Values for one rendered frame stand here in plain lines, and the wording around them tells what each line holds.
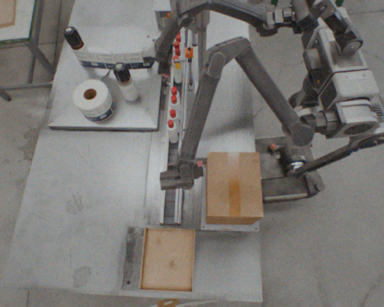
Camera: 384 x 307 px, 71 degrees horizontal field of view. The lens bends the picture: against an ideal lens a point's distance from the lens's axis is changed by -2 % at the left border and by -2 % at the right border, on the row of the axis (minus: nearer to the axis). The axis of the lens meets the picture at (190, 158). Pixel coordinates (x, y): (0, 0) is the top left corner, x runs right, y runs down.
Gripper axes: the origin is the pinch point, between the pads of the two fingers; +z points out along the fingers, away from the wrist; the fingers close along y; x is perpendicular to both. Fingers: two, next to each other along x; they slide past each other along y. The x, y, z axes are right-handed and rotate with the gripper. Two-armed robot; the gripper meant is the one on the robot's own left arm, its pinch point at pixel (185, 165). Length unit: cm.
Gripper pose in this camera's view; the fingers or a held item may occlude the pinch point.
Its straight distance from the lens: 118.8
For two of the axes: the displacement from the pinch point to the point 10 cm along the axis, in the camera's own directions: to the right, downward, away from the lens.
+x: 1.2, 9.4, 3.1
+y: -9.9, 1.2, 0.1
